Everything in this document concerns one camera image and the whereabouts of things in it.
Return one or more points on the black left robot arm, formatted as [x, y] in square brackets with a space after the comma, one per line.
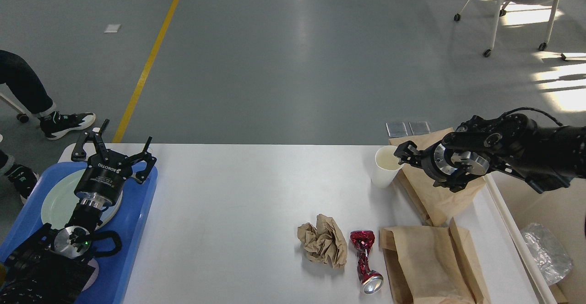
[87, 260]

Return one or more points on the white paper cup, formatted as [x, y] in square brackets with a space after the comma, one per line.
[386, 167]

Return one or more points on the person leg dark jeans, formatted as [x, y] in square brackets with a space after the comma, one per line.
[25, 85]

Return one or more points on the crumpled brown paper ball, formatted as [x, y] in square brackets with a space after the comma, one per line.
[324, 242]

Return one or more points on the brown paper bag upper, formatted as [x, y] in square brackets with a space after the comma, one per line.
[436, 205]

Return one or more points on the blue plastic tray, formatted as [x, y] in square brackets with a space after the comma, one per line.
[129, 222]

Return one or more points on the brown paper bag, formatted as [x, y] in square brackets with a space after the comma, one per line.
[433, 265]
[436, 205]

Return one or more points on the crushed red soda can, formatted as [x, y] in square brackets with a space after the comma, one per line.
[371, 280]

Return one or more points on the green plate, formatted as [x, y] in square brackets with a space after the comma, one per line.
[60, 201]

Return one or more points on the brown paper bag lower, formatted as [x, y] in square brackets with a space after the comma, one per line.
[433, 265]

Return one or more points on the aluminium foil tray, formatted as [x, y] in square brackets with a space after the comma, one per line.
[553, 261]

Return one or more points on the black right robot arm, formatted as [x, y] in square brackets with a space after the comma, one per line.
[545, 158]

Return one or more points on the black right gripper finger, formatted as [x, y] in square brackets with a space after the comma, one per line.
[408, 153]

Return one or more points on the grey floor outlet plate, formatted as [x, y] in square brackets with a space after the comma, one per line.
[403, 129]

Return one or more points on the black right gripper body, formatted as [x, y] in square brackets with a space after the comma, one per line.
[453, 169]

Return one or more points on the white plastic bin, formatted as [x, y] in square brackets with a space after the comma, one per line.
[562, 212]

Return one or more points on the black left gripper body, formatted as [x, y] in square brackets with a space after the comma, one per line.
[103, 180]

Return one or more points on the black green sneaker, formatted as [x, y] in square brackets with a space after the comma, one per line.
[23, 179]
[57, 125]

